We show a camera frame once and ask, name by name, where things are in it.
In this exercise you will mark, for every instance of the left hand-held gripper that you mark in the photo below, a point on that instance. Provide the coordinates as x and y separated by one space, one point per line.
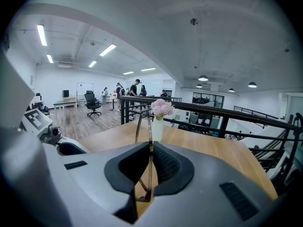
38 120

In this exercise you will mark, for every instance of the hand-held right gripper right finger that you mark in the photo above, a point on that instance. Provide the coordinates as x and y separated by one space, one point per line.
208 197

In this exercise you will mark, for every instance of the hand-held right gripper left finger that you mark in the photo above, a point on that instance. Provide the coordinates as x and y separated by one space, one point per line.
94 181

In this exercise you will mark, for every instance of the brown-framed eyeglasses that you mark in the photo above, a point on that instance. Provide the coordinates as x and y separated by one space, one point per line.
150 129

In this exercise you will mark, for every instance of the wooden table with white legs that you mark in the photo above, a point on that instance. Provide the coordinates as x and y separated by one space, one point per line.
65 101

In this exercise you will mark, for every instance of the black office chair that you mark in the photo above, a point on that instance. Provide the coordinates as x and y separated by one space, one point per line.
91 100

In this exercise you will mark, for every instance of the black box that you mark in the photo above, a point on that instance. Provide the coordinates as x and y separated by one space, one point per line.
65 93

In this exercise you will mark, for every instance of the white board on stand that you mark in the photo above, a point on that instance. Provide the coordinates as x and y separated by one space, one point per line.
85 90

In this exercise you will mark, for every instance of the black metal railing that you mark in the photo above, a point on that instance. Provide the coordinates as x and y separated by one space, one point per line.
122 112

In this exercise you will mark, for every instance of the white ceramic vase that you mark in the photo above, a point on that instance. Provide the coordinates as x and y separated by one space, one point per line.
157 131

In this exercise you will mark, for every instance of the dark glass partition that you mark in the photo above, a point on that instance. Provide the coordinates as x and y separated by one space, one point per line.
208 99

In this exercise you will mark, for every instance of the pink flower bouquet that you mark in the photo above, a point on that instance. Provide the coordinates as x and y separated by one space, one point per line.
162 107

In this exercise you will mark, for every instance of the dark ceiling fixture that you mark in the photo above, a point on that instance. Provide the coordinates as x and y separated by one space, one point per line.
92 43
194 21

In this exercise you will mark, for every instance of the black pendant lamp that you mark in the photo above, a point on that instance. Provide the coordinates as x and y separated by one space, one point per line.
252 85
231 90
203 78
199 86

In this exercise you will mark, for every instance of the group of ceiling tube lights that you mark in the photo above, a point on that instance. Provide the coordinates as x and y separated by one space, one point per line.
41 35

